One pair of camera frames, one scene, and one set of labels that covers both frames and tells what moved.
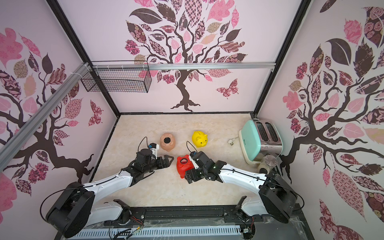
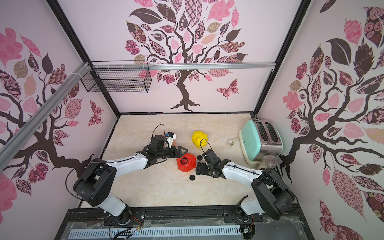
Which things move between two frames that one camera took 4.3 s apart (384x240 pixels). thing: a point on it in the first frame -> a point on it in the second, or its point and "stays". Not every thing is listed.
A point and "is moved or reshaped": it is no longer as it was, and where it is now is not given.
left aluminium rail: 9,149 stays
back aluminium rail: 182,66 stays
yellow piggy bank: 199,139 stays
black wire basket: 120,76 stays
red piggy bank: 184,164 is moved or reshaped
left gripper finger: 165,163 -> 179,151
